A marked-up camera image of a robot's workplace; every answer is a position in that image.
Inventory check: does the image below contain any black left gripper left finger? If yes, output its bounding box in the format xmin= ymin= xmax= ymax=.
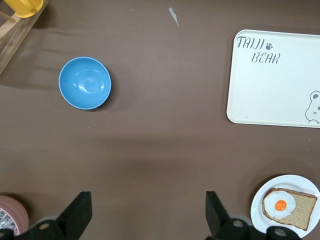
xmin=27 ymin=191 xmax=93 ymax=240

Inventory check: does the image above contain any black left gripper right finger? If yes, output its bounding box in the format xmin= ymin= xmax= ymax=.
xmin=205 ymin=191 xmax=252 ymax=240

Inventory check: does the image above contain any white round plate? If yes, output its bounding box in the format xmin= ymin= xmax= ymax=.
xmin=250 ymin=174 xmax=320 ymax=239

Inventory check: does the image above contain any pink bowl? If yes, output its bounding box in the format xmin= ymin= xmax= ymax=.
xmin=0 ymin=195 xmax=30 ymax=237

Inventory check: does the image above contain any fried egg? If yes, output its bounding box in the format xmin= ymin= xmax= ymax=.
xmin=263 ymin=190 xmax=297 ymax=219

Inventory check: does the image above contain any clear ice cubes pile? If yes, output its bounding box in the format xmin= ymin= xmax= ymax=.
xmin=0 ymin=209 xmax=16 ymax=230

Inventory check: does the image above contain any brown bread slice under egg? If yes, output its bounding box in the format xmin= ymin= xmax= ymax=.
xmin=261 ymin=187 xmax=318 ymax=231

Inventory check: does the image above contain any blue bowl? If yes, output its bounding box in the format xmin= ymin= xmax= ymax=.
xmin=58 ymin=56 xmax=113 ymax=111

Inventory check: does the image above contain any cream bear print tray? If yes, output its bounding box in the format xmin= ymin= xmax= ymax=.
xmin=226 ymin=29 xmax=320 ymax=129

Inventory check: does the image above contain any wooden mug rack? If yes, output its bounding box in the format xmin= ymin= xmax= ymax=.
xmin=0 ymin=0 xmax=51 ymax=76

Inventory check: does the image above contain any grey tape scrap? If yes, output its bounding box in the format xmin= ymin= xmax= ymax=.
xmin=168 ymin=7 xmax=180 ymax=27

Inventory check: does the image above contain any yellow mug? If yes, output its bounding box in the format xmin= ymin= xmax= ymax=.
xmin=3 ymin=0 xmax=45 ymax=19

